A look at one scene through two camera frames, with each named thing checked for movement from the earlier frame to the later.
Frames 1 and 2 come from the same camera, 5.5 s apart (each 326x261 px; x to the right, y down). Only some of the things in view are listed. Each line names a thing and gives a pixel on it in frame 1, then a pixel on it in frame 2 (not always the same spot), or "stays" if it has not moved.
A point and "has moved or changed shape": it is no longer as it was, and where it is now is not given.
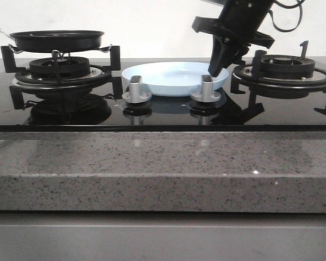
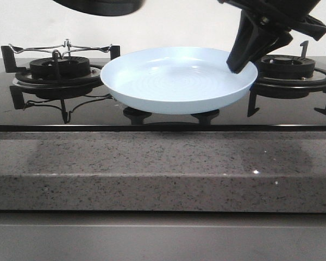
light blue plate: x=170 y=79 has moved or changed shape
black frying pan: x=52 y=41 -> x=104 y=7
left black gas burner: x=57 y=67 stays
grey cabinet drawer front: x=161 y=236 stays
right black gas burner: x=289 y=67 stays
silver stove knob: x=206 y=94 -> x=205 y=117
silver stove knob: x=133 y=95 -> x=135 y=115
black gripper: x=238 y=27 -> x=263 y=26
